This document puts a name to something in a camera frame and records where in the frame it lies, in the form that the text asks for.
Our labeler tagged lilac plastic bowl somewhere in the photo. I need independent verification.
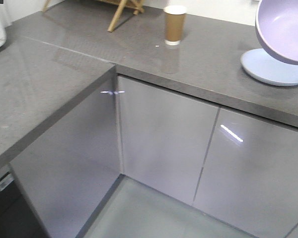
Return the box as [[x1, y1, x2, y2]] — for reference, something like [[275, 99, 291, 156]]
[[255, 0, 298, 65]]

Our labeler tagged brown paper cup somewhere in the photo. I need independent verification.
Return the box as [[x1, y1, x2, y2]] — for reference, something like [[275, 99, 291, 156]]
[[163, 5, 187, 46]]

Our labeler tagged light blue plate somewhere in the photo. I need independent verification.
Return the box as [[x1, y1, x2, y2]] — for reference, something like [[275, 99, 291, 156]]
[[240, 48, 298, 87]]

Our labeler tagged wooden rack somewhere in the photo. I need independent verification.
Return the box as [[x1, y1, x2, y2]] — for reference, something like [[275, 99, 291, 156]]
[[41, 0, 144, 34]]

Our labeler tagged grey cabinet door right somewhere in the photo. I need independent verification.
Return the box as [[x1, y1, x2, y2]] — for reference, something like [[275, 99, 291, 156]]
[[10, 76, 120, 238]]

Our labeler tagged black disinfection cabinet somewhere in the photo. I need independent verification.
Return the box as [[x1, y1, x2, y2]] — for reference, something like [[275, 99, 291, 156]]
[[0, 166, 48, 238]]

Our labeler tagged grey corner cabinet door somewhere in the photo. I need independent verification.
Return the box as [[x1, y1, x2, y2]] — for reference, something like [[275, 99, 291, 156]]
[[118, 76, 218, 204]]

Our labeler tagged grey far cabinet door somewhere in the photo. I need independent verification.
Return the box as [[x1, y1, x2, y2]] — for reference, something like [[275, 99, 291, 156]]
[[193, 109, 298, 238]]

